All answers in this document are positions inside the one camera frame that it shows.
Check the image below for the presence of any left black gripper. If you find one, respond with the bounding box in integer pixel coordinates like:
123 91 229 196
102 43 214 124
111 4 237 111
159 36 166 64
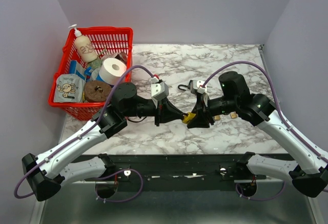
126 97 186 128

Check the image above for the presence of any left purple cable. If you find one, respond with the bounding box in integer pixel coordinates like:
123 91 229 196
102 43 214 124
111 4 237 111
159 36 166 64
14 65 159 203

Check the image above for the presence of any small brass padlock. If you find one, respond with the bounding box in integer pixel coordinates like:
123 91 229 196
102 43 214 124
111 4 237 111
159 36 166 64
230 112 238 119

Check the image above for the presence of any small yellow padlock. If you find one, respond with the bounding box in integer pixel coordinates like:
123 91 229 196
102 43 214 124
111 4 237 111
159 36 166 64
182 112 196 124

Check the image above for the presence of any red plastic basket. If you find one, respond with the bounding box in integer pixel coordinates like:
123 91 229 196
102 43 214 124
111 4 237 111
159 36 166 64
48 26 134 121

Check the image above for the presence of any purple cable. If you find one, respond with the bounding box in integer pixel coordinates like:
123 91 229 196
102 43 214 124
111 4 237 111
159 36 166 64
203 61 328 201
14 65 159 203

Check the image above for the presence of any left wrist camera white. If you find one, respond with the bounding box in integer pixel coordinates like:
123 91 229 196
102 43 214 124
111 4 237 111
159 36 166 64
150 75 169 107

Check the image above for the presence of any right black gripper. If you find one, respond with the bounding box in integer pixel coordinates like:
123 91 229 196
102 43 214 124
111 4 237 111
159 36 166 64
186 93 238 129

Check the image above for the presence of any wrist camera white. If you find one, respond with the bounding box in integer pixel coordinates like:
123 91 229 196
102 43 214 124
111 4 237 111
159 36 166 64
190 80 208 95
150 75 169 107

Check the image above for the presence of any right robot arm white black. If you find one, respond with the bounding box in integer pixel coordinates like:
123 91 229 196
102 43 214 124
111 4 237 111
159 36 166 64
183 71 327 198

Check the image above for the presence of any black padlock with keys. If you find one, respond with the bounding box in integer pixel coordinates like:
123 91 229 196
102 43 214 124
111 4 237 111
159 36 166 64
177 80 195 93

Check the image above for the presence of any white toilet paper roll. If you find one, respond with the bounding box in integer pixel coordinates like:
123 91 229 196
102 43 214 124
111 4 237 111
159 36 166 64
96 58 127 86

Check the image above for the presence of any brown round wicker item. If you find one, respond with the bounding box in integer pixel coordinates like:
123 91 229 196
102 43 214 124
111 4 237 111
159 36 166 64
83 80 112 103

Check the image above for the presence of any cream pump lotion bottle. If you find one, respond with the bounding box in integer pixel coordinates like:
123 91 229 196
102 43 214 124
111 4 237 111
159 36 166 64
69 24 98 63

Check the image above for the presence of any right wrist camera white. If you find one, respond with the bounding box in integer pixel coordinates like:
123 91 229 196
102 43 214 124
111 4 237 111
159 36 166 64
190 80 208 95

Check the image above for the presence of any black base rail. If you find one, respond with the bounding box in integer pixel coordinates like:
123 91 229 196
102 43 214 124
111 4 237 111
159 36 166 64
84 152 282 193

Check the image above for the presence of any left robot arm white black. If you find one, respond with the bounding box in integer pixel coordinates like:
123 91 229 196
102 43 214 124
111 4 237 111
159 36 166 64
22 81 186 201

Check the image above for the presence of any grey cartoon pouch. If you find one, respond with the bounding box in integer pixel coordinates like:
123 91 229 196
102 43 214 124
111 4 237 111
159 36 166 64
53 74 86 103

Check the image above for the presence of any blue packet in basket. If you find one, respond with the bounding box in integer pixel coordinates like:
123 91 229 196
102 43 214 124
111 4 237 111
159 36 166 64
69 60 87 80

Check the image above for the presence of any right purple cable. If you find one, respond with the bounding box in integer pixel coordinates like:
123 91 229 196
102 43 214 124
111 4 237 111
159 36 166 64
203 61 328 201

